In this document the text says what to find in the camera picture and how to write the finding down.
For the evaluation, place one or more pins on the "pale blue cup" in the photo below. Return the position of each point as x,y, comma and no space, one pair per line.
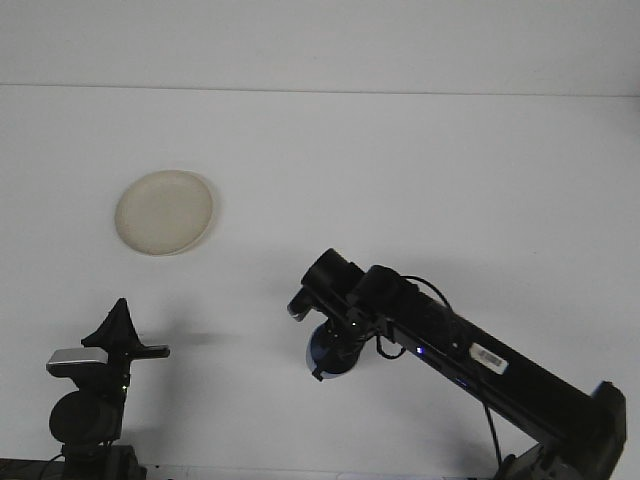
312,352

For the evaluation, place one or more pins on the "pale round plate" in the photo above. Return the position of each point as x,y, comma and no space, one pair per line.
165,212

